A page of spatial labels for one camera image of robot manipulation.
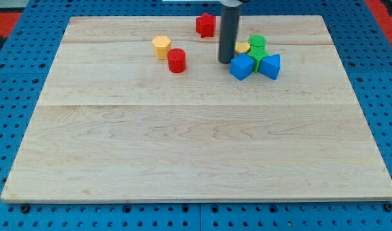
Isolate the wooden board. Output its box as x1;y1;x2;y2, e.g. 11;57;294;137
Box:
1;15;392;204

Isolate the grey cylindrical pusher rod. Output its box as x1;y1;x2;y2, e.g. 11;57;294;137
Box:
218;0;242;64

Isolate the red cylinder block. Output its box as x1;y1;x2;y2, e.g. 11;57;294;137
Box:
167;48;187;73

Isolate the yellow heart block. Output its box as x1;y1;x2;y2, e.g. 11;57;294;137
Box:
234;42;251;56

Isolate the blue cube block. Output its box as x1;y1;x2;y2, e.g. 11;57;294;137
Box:
230;53;254;81

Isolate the green cylinder block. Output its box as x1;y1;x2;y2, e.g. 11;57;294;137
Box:
248;35;267;51

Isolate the blue triangle block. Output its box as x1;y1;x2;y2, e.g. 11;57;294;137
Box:
259;54;281;80

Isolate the green star block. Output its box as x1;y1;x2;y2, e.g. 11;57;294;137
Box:
248;47;269;73

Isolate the red star block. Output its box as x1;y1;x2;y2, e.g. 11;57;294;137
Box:
196;13;216;38

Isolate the yellow hexagon block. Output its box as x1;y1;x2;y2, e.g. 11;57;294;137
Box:
152;35;171;60

